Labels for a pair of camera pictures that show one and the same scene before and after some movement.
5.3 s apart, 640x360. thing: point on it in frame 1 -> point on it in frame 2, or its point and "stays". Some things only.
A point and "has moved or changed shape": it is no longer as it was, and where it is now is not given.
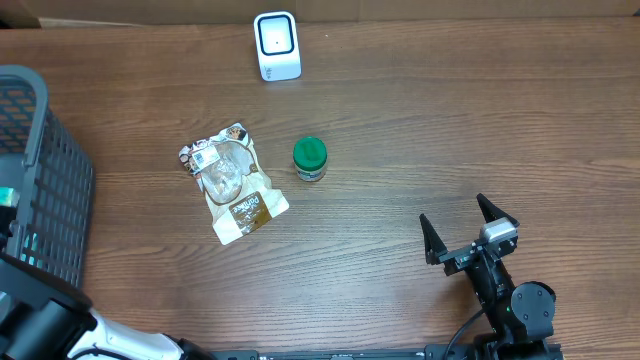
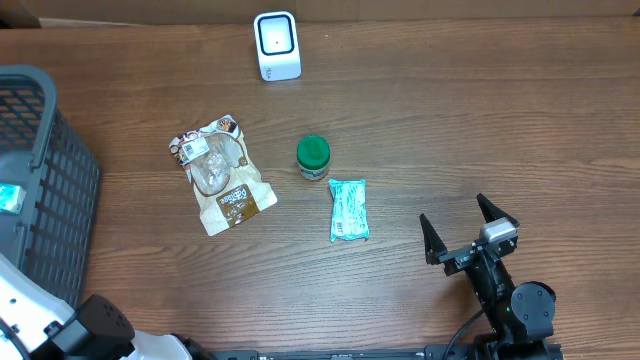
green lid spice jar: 310,158 stays
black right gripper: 459,259 stays
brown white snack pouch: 239,195 has moved or changed shape
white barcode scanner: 277,43 stays
